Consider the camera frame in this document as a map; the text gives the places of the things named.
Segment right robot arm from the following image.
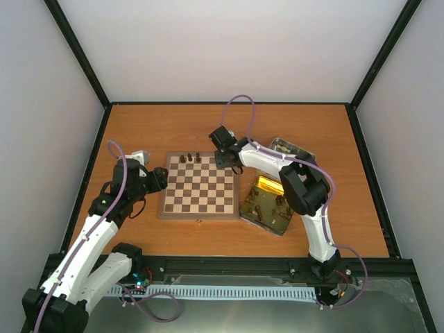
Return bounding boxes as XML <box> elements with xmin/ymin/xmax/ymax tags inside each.
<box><xmin>209</xmin><ymin>126</ymin><xmax>341</xmax><ymax>281</ymax></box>

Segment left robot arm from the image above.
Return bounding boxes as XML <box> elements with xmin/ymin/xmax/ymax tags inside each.
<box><xmin>22</xmin><ymin>157</ymin><xmax>168</xmax><ymax>332</ymax></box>

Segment wooden folding chess board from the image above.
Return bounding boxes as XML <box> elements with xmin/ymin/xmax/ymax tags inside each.
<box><xmin>159</xmin><ymin>151</ymin><xmax>239</xmax><ymax>221</ymax></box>

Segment pile of white chess pieces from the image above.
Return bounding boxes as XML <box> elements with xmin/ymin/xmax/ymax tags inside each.
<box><xmin>275</xmin><ymin>146</ymin><xmax>291</xmax><ymax>153</ymax></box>

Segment pile of dark chess pieces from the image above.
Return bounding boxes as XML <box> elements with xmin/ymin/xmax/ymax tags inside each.
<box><xmin>240</xmin><ymin>187</ymin><xmax>293</xmax><ymax>224</ymax></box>

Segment small green circuit board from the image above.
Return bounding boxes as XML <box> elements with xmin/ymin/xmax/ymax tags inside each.
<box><xmin>133</xmin><ymin>270</ymin><xmax>153</xmax><ymax>290</ymax></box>

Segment silver tin tray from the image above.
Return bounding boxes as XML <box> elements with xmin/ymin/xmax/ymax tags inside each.
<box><xmin>268</xmin><ymin>137</ymin><xmax>316</xmax><ymax>164</ymax></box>

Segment gold tin tray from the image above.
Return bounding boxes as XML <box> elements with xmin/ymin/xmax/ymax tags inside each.
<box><xmin>239</xmin><ymin>176</ymin><xmax>293</xmax><ymax>237</ymax></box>

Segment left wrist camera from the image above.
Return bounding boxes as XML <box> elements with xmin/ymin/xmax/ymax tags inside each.
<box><xmin>125</xmin><ymin>150</ymin><xmax>150</xmax><ymax>165</ymax></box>

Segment purple cable loop front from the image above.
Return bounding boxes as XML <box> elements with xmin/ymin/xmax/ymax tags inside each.
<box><xmin>117</xmin><ymin>282</ymin><xmax>181</xmax><ymax>322</ymax></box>

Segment light blue cable duct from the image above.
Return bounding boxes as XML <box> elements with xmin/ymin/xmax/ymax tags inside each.
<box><xmin>107</xmin><ymin>284</ymin><xmax>317</xmax><ymax>301</ymax></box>

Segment black frame post left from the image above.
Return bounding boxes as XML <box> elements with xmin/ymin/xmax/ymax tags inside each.
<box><xmin>44</xmin><ymin>0</ymin><xmax>111</xmax><ymax>109</ymax></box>

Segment black frame post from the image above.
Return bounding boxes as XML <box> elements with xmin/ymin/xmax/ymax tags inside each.
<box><xmin>350</xmin><ymin>0</ymin><xmax>422</xmax><ymax>111</ymax></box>
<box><xmin>44</xmin><ymin>0</ymin><xmax>111</xmax><ymax>109</ymax></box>

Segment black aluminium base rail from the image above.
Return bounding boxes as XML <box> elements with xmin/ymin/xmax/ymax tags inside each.
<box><xmin>40</xmin><ymin>254</ymin><xmax>418</xmax><ymax>285</ymax></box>

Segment black frame post right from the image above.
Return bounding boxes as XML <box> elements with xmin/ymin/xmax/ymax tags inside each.
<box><xmin>350</xmin><ymin>0</ymin><xmax>422</xmax><ymax>111</ymax></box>

